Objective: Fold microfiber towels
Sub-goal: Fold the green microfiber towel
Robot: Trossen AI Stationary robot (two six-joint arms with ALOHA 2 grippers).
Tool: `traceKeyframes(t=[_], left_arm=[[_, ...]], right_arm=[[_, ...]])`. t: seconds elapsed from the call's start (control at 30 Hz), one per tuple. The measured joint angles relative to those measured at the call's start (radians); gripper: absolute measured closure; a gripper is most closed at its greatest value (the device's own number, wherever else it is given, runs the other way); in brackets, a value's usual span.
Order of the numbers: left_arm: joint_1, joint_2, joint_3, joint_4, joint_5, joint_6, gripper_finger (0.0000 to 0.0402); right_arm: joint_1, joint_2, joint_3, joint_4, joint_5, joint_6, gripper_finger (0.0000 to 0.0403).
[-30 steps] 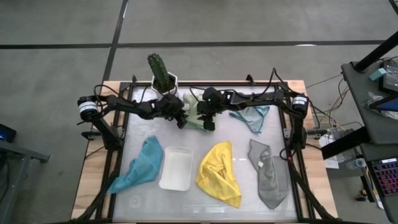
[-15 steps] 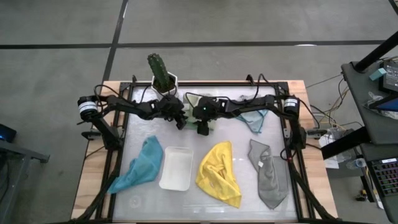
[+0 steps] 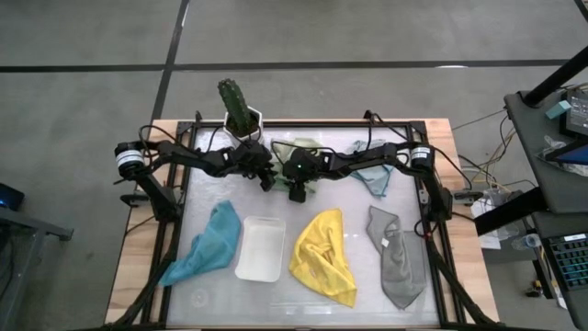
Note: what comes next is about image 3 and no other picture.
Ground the pale green microfiber towel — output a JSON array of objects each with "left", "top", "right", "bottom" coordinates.
[{"left": 270, "top": 136, "right": 322, "bottom": 194}]

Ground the white plastic bin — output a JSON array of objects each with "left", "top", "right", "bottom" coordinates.
[{"left": 234, "top": 215, "right": 287, "bottom": 283}]

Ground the yellow microfiber towel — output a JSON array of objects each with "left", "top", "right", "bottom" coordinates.
[{"left": 288, "top": 208, "right": 358, "bottom": 308}]

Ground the light blue microfiber towel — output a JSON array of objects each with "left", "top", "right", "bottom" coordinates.
[{"left": 348, "top": 139, "right": 395, "bottom": 198}]

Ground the teal microfiber towel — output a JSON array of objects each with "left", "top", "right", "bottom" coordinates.
[{"left": 158, "top": 200, "right": 243, "bottom": 287}]

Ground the grey microfiber towel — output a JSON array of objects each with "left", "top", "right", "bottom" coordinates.
[{"left": 366, "top": 205, "right": 427, "bottom": 310}]

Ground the green cactus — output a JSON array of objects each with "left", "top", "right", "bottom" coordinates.
[{"left": 217, "top": 77, "right": 253, "bottom": 134}]

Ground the black power brick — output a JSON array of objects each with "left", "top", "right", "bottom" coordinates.
[{"left": 452, "top": 189, "right": 483, "bottom": 206}]

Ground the white paper sheet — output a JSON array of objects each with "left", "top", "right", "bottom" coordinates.
[{"left": 470, "top": 188, "right": 514, "bottom": 250}]

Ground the grey metal stand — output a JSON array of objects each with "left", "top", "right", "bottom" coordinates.
[{"left": 0, "top": 206, "right": 74, "bottom": 331}]

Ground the clear plastic bottle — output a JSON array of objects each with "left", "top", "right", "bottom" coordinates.
[{"left": 512, "top": 233, "right": 543, "bottom": 252}]

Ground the black device with blue light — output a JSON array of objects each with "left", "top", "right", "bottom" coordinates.
[{"left": 0, "top": 182, "right": 25, "bottom": 211}]

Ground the clear plastic bag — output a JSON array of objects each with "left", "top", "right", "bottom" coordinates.
[{"left": 537, "top": 135, "right": 588, "bottom": 178}]

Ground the dark grey desk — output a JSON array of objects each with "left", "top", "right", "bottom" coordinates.
[{"left": 472, "top": 89, "right": 588, "bottom": 331}]

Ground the small teal box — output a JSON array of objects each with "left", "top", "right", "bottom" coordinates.
[{"left": 545, "top": 99, "right": 572, "bottom": 120}]

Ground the black pole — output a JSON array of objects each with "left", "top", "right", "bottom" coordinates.
[{"left": 523, "top": 45, "right": 588, "bottom": 108}]

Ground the tablet with blue screen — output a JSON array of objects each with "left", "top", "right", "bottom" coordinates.
[{"left": 545, "top": 137, "right": 588, "bottom": 166}]

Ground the black electronic device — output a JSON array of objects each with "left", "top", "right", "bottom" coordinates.
[{"left": 564, "top": 87, "right": 588, "bottom": 139}]

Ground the backlit keyboard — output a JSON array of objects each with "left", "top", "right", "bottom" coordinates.
[{"left": 548, "top": 233, "right": 588, "bottom": 291}]

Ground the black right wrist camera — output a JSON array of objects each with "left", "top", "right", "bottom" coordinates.
[{"left": 288, "top": 181, "right": 308, "bottom": 204}]

